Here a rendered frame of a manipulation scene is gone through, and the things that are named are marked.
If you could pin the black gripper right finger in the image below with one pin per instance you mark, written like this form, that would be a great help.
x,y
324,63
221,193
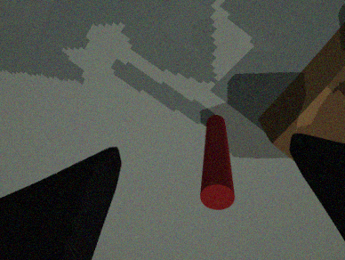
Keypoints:
x,y
322,164

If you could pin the dark red peg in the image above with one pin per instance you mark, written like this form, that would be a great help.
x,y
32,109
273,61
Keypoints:
x,y
217,189

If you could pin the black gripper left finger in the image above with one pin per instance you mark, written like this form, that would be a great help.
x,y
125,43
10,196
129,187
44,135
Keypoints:
x,y
60,217

